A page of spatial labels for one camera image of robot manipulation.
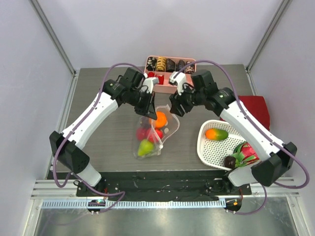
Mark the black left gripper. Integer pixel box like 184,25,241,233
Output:
128,88,157,119

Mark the dark purple plum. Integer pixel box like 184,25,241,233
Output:
140,117,152,130

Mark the orange tangerine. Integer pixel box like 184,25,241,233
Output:
151,111,167,129

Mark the clear polka dot zip bag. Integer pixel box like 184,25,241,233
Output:
132,105,180,159

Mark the red apple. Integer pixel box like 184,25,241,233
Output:
147,129,163,143

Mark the green pear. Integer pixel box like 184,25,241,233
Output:
137,139,155,156

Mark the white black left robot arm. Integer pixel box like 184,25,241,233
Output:
49,67,159,196

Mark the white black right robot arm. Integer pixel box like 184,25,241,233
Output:
169,70,297,194

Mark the black pink floral roll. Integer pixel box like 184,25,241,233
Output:
185,61,195,74

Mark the black dotted sock roll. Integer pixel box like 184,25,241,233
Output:
175,59,186,71

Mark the dark brown sock roll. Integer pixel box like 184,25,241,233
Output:
165,58,176,73

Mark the pink divided organizer box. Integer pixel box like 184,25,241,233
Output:
144,55,195,93

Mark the orange green mango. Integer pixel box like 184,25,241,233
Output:
205,128,229,141

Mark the yellow black patterned roll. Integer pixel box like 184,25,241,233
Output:
156,57,167,72

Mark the black floral sock roll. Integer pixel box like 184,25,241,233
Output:
146,57,157,71

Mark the white perforated fruit basket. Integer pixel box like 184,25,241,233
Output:
197,120,246,171

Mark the folded red cloth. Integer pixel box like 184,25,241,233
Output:
220,95,271,131

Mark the pink dragon fruit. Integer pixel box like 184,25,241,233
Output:
232,142,260,168

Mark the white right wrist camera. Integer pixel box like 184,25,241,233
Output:
168,71,187,95

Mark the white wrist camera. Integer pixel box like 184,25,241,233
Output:
168,71,187,95
141,77,159,93

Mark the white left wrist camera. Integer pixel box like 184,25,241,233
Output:
141,77,159,93

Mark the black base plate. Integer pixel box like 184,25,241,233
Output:
76,169,252,202

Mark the white slotted cable duct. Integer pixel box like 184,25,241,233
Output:
41,199,226,209

